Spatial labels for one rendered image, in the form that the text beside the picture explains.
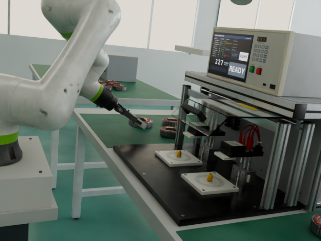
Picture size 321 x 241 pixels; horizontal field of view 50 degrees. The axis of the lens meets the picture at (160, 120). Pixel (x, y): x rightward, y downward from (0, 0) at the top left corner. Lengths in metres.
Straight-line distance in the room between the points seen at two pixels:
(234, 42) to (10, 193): 0.92
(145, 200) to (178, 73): 5.41
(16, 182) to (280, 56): 0.87
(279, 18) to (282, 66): 6.50
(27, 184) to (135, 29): 5.17
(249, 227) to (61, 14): 0.90
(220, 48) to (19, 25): 4.50
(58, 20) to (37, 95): 0.39
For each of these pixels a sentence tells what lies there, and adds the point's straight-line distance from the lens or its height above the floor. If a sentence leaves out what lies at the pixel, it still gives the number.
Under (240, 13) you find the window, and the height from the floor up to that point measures 1.82.
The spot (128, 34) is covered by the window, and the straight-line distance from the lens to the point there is 6.00.
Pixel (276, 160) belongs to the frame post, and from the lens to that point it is 1.12.
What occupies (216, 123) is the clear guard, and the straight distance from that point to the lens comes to 0.99.
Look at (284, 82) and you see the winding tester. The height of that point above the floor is 1.16.
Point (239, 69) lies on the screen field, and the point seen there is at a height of 1.17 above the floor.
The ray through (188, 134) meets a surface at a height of 0.88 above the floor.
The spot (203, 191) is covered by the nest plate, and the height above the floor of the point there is 0.78.
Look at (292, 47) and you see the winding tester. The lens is 1.19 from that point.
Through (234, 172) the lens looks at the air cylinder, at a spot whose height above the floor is 0.80.
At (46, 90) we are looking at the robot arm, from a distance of 0.96.
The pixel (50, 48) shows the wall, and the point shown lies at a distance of 5.73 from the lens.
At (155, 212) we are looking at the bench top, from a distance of 1.07.
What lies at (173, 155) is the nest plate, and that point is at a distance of 1.46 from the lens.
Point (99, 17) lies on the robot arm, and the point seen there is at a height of 1.29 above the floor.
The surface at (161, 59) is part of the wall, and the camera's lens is 6.26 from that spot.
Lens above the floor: 1.26
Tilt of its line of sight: 14 degrees down
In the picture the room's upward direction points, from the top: 7 degrees clockwise
